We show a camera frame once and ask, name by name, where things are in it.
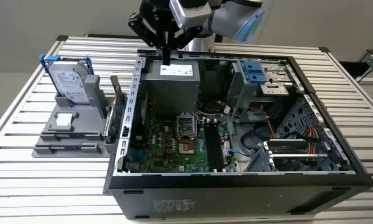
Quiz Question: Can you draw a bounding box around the red orange yellow wire bundle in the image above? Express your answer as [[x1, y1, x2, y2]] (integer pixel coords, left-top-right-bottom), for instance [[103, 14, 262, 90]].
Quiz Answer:
[[301, 125, 321, 164]]

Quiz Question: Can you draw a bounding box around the grey parts rack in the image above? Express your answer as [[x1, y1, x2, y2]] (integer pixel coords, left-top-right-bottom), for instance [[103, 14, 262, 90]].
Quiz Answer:
[[31, 74, 118, 159]]

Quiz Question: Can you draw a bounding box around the grey metal drive cage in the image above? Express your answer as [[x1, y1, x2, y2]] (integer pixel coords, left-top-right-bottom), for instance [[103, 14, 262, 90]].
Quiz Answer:
[[226, 59, 302, 122]]

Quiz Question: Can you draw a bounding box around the metal socket cover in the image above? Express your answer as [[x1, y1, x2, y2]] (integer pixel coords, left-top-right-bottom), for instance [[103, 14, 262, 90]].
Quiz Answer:
[[175, 112, 195, 140]]

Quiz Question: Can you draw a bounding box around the black RAM slot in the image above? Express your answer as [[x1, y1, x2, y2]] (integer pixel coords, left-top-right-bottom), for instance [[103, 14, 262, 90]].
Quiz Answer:
[[210, 119, 223, 173], [214, 119, 227, 173], [206, 119, 219, 173], [203, 119, 215, 173]]

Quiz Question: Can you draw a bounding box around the grey metal disk bay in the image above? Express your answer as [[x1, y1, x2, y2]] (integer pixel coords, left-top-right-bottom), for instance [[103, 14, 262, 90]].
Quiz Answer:
[[245, 137, 330, 173]]

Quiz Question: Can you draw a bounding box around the black drive with print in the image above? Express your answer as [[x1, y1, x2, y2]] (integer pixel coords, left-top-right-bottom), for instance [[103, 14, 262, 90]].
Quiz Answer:
[[266, 139, 307, 154]]

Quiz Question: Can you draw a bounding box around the silver camera with black bracket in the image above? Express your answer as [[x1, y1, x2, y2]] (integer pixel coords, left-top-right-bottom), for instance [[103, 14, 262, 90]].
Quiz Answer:
[[169, 0, 213, 30]]

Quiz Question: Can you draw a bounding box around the black bar yellow end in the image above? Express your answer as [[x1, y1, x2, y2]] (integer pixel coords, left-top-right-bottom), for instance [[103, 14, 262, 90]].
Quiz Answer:
[[83, 34, 134, 40]]

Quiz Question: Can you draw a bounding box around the green motherboard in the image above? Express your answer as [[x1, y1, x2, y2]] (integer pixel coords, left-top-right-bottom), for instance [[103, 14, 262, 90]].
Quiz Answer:
[[129, 115, 237, 174]]

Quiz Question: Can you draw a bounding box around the RAM stick with black chips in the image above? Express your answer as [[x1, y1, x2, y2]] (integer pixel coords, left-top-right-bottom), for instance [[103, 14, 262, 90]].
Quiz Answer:
[[53, 133, 86, 139], [49, 145, 83, 151]]

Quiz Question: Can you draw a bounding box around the CPU socket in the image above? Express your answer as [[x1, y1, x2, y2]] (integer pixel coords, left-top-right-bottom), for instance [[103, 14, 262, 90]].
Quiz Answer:
[[177, 140, 195, 156]]

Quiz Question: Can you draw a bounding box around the silver CPU chip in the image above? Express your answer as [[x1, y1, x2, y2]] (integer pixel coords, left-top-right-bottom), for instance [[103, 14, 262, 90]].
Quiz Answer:
[[54, 113, 73, 126]]

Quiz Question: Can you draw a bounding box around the hard disk in blue carrier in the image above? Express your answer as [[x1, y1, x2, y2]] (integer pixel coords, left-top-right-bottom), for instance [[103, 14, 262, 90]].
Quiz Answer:
[[38, 54, 93, 107]]

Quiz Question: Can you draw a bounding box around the black box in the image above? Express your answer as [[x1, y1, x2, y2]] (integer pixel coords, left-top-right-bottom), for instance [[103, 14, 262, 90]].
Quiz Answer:
[[338, 60, 371, 82]]

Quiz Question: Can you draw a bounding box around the black round fan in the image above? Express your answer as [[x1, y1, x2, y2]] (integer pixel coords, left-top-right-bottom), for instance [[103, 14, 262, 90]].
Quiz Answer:
[[195, 98, 233, 116]]

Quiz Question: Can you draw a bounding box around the blue plastic drive latch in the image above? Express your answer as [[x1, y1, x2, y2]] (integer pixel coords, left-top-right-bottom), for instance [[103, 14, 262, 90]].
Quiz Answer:
[[241, 60, 265, 84]]

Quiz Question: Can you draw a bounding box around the green graphics card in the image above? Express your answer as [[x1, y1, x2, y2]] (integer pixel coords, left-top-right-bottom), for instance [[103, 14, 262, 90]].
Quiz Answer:
[[101, 74, 127, 144]]

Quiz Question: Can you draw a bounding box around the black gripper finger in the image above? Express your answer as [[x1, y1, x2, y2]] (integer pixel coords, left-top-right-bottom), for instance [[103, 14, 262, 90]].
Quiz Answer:
[[127, 14, 167, 66], [166, 27, 203, 66]]

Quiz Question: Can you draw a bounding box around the black open PC case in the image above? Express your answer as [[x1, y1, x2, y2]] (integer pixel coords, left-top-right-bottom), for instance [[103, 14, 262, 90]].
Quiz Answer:
[[102, 48, 373, 220]]

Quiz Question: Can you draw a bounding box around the blue data cable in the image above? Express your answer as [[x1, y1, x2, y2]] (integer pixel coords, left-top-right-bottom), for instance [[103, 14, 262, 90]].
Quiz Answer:
[[226, 148, 251, 157]]

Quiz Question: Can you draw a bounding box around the grey power supply unit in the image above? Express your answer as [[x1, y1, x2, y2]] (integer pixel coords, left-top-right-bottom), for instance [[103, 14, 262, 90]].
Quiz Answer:
[[141, 59, 201, 117]]

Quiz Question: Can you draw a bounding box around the thin orange wire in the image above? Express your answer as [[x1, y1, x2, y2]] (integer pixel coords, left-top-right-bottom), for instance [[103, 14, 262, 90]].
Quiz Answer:
[[265, 112, 274, 140]]

